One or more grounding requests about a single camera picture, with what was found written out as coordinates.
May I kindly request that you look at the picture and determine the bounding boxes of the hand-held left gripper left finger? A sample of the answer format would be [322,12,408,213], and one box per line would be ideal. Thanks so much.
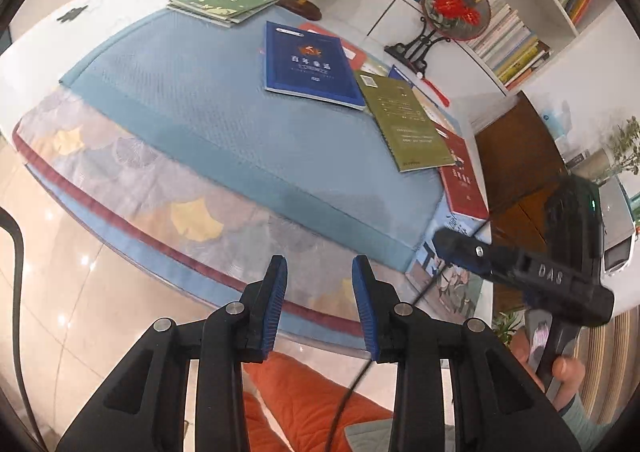
[57,255,289,452]

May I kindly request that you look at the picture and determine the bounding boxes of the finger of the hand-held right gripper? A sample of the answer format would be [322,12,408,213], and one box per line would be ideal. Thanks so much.
[431,227,496,279]

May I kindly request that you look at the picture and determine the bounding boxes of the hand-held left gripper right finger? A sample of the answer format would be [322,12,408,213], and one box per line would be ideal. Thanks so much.
[351,255,583,452]

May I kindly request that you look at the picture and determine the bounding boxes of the dark red book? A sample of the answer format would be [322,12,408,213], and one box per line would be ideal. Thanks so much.
[432,119,491,222]

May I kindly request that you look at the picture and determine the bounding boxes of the olive book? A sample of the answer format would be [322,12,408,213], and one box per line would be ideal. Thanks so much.
[354,71,457,174]

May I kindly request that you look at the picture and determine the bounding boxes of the dark blue book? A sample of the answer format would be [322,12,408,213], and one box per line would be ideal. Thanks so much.
[264,21,369,111]

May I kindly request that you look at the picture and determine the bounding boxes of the person's right forearm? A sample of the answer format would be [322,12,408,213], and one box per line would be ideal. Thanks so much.
[557,389,621,452]

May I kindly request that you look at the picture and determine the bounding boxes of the rows of shelved books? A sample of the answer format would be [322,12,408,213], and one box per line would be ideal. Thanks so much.
[345,0,598,88]

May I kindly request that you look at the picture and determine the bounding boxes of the person's right hand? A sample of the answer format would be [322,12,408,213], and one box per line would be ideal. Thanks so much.
[509,319,587,410]

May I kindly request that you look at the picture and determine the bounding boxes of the white appliance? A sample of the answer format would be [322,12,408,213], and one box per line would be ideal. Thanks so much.
[597,177,640,278]

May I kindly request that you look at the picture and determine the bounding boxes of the orange cushion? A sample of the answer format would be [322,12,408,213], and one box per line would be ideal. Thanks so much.
[242,351,396,452]

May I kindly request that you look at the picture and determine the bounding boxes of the wooden cabinet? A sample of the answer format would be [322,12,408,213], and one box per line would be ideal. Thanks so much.
[472,91,583,315]

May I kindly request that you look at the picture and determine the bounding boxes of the wooden slatted panel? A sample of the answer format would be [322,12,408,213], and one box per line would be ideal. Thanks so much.
[582,305,640,433]

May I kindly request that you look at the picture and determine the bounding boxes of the plant pot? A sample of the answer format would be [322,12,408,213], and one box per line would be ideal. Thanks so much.
[572,147,618,183]

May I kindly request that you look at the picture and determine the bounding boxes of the potted plant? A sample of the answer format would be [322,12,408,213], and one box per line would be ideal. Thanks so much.
[602,116,640,178]

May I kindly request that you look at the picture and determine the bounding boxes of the red tassel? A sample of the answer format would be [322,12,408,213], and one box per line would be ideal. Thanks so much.
[417,73,452,108]

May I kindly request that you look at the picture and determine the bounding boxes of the leaf patterned tablecloth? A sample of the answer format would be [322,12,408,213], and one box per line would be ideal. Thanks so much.
[10,87,426,348]

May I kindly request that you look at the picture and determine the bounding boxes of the decorative fan on black stand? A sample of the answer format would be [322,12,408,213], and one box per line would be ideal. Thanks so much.
[384,0,493,79]

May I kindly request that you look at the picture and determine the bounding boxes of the black cable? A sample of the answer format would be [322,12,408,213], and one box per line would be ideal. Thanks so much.
[327,219,493,452]
[0,206,38,438]

